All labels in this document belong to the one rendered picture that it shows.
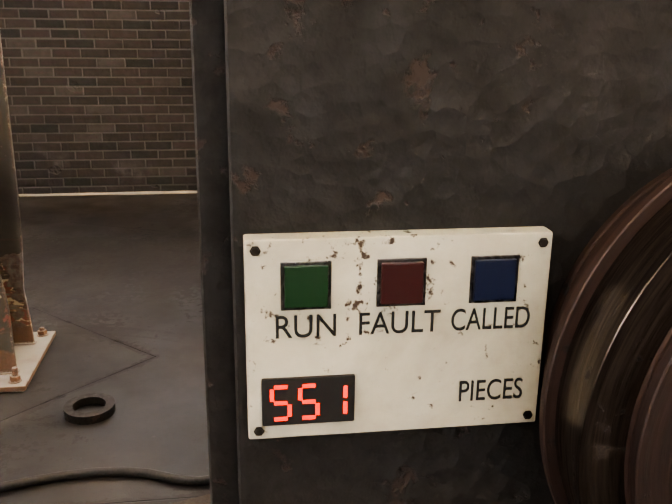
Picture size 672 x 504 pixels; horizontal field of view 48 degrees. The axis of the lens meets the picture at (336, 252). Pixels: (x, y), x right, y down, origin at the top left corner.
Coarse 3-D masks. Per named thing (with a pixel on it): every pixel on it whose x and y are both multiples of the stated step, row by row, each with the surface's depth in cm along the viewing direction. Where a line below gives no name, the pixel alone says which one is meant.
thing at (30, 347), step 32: (0, 64) 305; (0, 96) 309; (0, 128) 312; (0, 160) 316; (0, 192) 319; (0, 224) 323; (0, 256) 327; (0, 288) 299; (0, 320) 304; (0, 352) 308; (32, 352) 331; (0, 384) 302
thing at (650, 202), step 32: (640, 192) 66; (608, 224) 66; (640, 224) 58; (608, 256) 58; (576, 288) 59; (576, 320) 59; (544, 352) 70; (544, 384) 61; (544, 416) 61; (544, 448) 62
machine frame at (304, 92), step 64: (192, 0) 65; (256, 0) 58; (320, 0) 58; (384, 0) 59; (448, 0) 60; (512, 0) 60; (576, 0) 61; (640, 0) 62; (192, 64) 67; (256, 64) 59; (320, 64) 60; (384, 64) 60; (448, 64) 61; (512, 64) 62; (576, 64) 62; (640, 64) 63; (256, 128) 60; (320, 128) 61; (384, 128) 62; (448, 128) 63; (512, 128) 63; (576, 128) 64; (640, 128) 65; (256, 192) 62; (320, 192) 63; (384, 192) 63; (448, 192) 64; (512, 192) 65; (576, 192) 66; (576, 256) 67; (256, 448) 69; (320, 448) 69; (384, 448) 70; (448, 448) 71; (512, 448) 72
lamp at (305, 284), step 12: (288, 276) 62; (300, 276) 62; (312, 276) 62; (324, 276) 62; (288, 288) 62; (300, 288) 62; (312, 288) 62; (324, 288) 62; (288, 300) 62; (300, 300) 62; (312, 300) 63; (324, 300) 63
